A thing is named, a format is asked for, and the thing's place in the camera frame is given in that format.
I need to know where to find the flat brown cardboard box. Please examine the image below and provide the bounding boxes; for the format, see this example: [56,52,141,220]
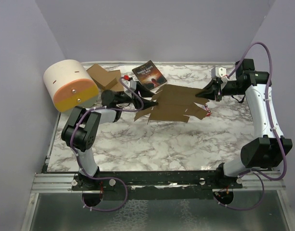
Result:
[109,70,124,92]

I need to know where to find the folded brown cardboard box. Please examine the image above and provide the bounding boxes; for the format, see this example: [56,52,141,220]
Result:
[87,64,117,90]

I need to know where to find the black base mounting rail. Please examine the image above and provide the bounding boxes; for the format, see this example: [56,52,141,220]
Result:
[72,170,242,200]

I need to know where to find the cream orange cylindrical drawer unit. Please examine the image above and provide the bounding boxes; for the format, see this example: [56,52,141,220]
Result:
[43,60,99,113]

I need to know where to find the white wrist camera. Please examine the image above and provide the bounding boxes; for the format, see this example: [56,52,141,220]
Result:
[211,67,227,81]
[121,75,137,97]

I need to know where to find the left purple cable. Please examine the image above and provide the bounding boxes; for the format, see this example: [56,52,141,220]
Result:
[71,77,144,213]

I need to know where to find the red toy ambulance car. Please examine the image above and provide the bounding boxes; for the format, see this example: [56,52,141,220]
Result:
[204,104,211,116]

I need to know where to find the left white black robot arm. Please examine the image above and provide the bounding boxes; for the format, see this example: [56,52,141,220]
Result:
[61,90,157,190]

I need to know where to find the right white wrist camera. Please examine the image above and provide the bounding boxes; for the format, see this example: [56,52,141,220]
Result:
[211,67,227,81]

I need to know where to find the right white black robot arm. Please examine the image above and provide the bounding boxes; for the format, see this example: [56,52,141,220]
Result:
[196,59,293,188]

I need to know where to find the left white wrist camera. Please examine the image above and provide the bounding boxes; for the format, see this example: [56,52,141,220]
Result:
[121,75,137,97]

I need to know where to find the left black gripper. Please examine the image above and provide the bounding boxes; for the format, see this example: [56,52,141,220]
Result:
[117,81,158,109]

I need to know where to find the dark paperback book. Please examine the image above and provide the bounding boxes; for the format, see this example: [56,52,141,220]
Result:
[132,60,167,90]

